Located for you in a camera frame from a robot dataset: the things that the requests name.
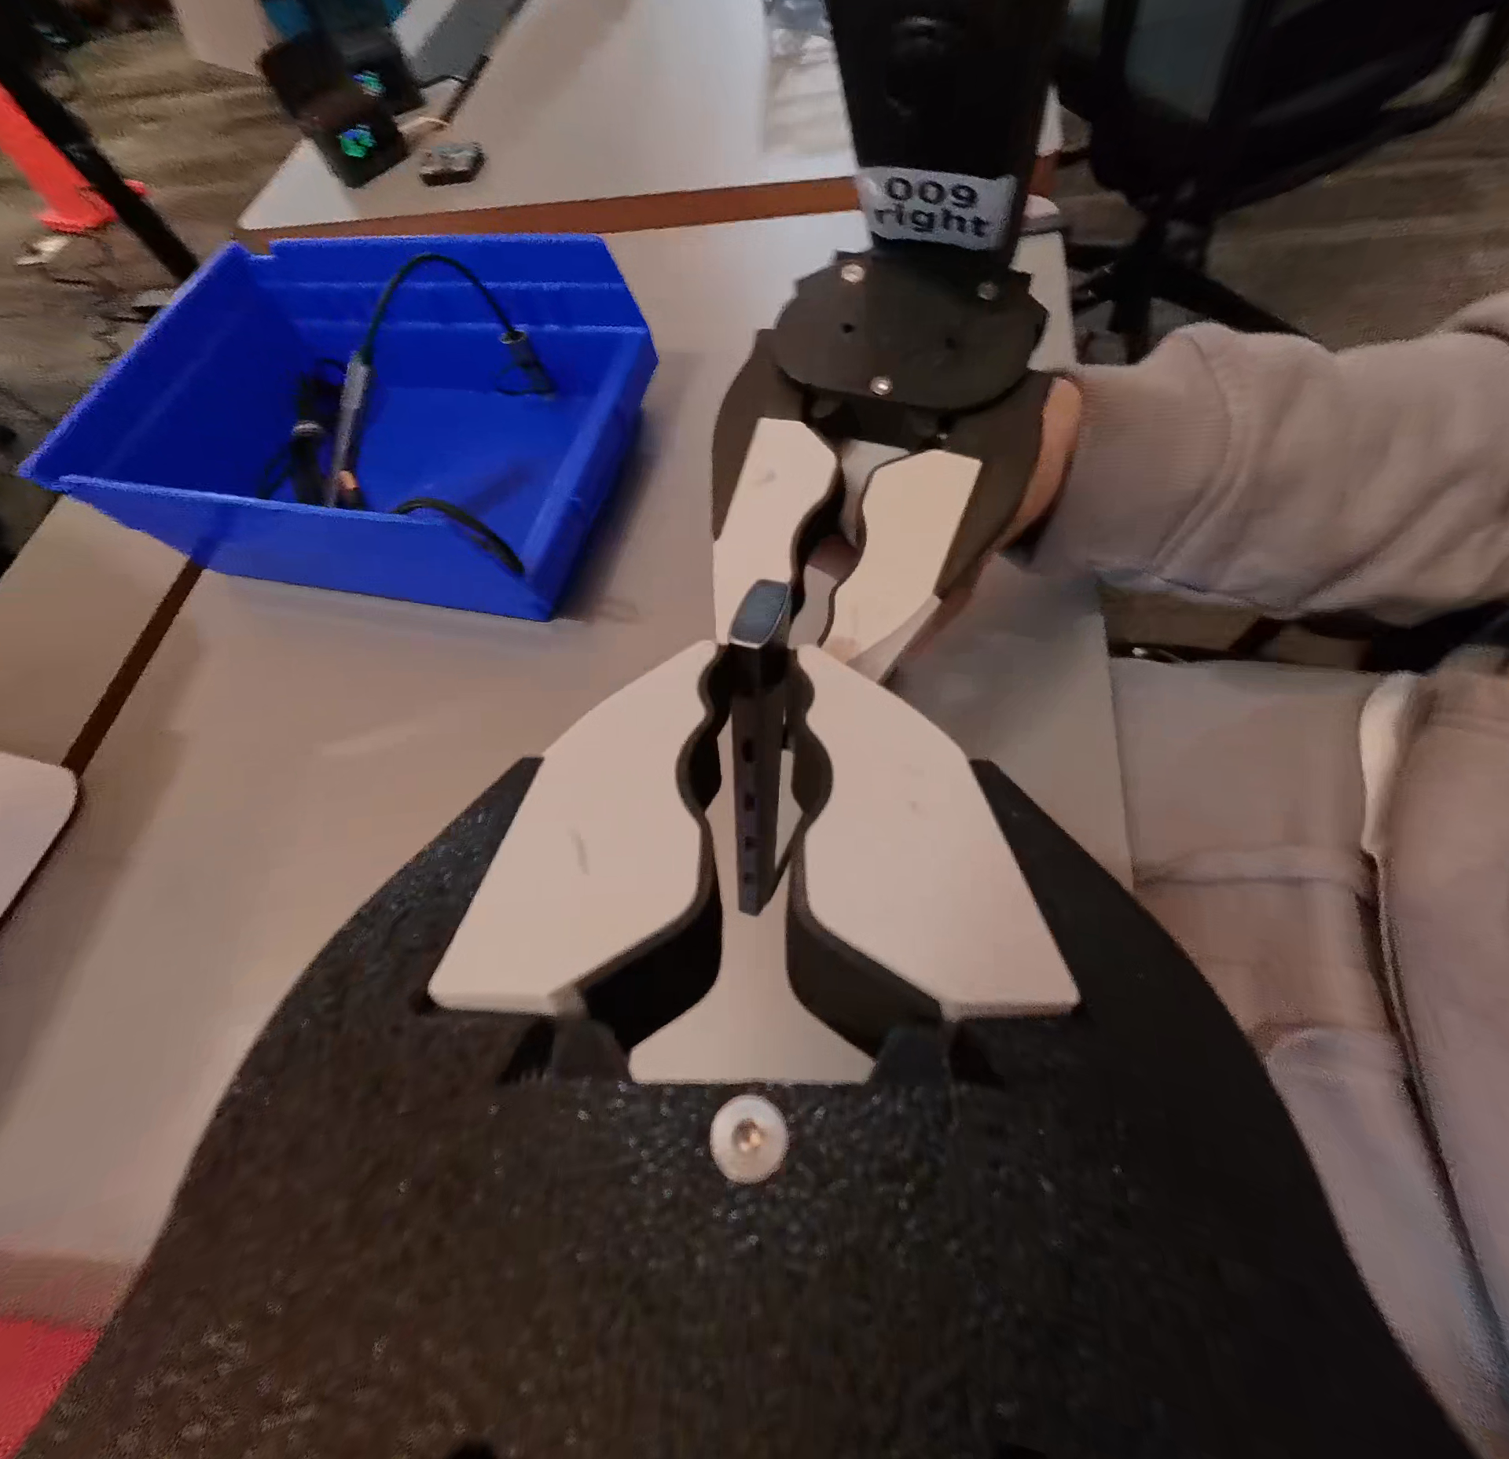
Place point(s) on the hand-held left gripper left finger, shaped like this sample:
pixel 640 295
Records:
pixel 589 847

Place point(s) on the red plastic bin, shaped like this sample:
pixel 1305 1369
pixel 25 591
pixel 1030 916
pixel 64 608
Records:
pixel 36 1389

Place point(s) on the black tripod leg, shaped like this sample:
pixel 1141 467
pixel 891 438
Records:
pixel 107 176

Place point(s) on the dark grey usb hub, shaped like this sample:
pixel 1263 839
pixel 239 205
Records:
pixel 756 775

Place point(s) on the person's legs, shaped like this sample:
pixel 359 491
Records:
pixel 1272 894

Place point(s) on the orange cone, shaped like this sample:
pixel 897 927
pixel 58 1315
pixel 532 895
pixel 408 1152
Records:
pixel 59 176

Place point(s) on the small black gadget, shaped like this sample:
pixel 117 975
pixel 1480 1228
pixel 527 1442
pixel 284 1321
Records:
pixel 452 163

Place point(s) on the person's right forearm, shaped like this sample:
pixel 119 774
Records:
pixel 1272 469

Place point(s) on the grey desk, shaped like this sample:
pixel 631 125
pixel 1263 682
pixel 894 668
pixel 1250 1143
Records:
pixel 353 718
pixel 648 103

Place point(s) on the black box device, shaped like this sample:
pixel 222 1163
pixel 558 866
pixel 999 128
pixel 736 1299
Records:
pixel 337 103

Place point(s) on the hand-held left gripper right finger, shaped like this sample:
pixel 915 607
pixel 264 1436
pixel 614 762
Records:
pixel 920 868

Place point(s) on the grey laptop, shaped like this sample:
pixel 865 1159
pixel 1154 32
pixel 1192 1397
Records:
pixel 472 20

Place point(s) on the person's right hand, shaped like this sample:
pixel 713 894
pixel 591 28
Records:
pixel 1055 458

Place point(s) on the black office chair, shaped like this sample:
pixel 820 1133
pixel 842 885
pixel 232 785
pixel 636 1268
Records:
pixel 1180 44

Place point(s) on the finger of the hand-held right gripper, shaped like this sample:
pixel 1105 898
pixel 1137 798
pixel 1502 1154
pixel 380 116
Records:
pixel 915 540
pixel 767 504

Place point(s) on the blue plastic bin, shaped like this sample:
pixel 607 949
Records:
pixel 178 423

